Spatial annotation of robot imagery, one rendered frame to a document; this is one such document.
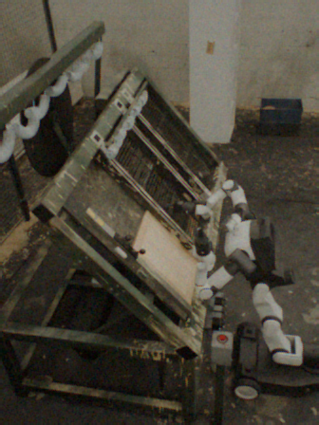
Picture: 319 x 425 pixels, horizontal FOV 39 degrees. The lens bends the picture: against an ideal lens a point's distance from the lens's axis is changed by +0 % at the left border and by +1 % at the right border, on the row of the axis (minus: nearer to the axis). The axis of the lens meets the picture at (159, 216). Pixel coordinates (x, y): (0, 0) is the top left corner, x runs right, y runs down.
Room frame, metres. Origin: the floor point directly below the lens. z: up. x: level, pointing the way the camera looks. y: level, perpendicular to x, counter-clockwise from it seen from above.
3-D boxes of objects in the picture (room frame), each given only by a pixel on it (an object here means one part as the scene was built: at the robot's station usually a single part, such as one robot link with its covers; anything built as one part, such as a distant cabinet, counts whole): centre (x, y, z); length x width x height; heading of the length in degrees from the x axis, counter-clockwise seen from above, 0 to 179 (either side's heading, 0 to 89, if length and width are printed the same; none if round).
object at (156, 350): (2.87, 0.26, 0.41); 2.20 x 1.38 x 0.83; 166
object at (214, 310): (2.10, -0.36, 0.69); 0.50 x 0.14 x 0.24; 166
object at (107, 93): (3.65, 0.29, 1.38); 0.70 x 0.15 x 0.85; 166
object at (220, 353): (1.66, -0.33, 0.84); 0.12 x 0.12 x 0.18; 76
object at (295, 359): (2.03, -0.88, 0.28); 0.21 x 0.20 x 0.13; 76
